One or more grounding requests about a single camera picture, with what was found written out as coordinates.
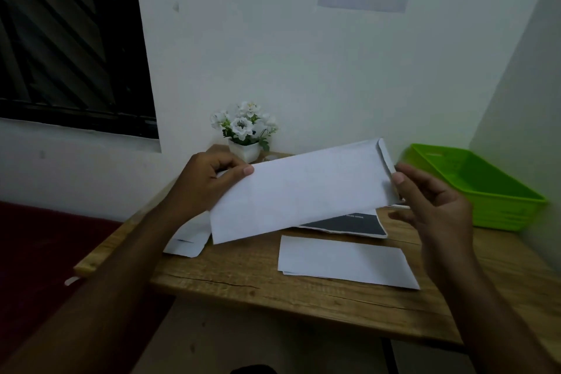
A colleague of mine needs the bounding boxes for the white envelope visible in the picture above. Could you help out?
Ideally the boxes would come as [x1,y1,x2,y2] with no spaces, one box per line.
[209,137,402,245]

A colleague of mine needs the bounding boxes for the person's left leg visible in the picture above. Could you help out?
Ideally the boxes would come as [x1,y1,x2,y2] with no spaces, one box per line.
[230,363,278,374]

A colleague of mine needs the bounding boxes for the white potted artificial flowers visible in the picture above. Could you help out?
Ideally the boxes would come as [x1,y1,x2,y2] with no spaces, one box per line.
[210,101,279,164]

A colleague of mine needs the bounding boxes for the black table leg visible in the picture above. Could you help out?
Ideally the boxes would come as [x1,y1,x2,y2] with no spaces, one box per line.
[380,337,400,374]

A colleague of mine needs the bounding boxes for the person's right forearm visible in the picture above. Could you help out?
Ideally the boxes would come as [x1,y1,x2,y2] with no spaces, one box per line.
[427,251,561,374]

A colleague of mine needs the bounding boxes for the dark window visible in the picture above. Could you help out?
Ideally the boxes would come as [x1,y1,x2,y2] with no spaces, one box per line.
[0,0,160,140]

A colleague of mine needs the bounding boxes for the white printed document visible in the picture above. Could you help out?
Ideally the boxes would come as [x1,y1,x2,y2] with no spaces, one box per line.
[277,234,421,291]

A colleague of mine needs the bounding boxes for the person's left forearm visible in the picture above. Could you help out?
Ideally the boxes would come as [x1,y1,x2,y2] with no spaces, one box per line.
[0,207,193,374]

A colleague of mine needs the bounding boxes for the dark red carpet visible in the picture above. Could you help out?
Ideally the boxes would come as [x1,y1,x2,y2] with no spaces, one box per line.
[0,200,176,374]

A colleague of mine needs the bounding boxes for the person's right hand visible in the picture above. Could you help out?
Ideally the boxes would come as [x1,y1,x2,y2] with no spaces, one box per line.
[387,162,477,283]

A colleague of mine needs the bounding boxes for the person's left hand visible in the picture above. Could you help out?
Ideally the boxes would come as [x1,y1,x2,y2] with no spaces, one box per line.
[164,151,255,223]

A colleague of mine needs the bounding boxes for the green plastic basket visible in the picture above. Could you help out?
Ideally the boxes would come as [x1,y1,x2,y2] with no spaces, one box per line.
[401,143,549,233]

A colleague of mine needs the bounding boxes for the pile of white envelopes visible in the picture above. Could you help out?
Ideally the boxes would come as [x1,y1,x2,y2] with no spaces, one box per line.
[162,210,213,259]

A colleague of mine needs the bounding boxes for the stack of printed documents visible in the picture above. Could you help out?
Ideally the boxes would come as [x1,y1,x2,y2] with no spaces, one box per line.
[297,209,389,240]

